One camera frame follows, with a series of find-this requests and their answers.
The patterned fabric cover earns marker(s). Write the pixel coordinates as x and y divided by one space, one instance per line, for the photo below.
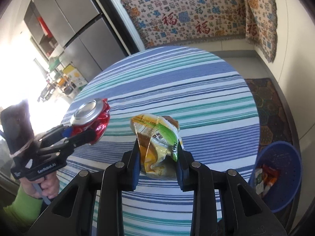
162 22

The blue plastic trash basket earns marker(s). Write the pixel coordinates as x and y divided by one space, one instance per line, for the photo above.
286 161

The silver refrigerator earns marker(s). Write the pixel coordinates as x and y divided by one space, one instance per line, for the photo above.
86 36

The green yellow pastry bag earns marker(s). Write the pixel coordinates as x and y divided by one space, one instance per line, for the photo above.
158 140

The colourful hexagon floor rug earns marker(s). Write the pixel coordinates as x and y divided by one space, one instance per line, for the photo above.
272 117

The green white milk carton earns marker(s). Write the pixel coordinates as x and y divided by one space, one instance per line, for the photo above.
259 183

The green sleeve forearm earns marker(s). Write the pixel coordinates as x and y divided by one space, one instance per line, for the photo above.
22 213

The crushed red soda can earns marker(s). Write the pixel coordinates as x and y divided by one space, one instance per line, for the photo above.
94 115

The blue striped tablecloth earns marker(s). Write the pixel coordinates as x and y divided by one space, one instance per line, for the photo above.
213 106

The person's left hand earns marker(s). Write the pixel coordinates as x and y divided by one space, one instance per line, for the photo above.
49 185

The kitchen storage shelf rack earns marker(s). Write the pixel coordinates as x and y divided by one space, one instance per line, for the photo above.
60 76

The orange snack wrapper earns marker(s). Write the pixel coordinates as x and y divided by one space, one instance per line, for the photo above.
270 177

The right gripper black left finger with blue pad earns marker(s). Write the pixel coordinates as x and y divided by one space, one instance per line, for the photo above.
118 177

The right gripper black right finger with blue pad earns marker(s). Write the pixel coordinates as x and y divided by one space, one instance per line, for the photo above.
194 176

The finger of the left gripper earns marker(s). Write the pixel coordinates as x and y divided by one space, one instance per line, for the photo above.
67 132
80 139

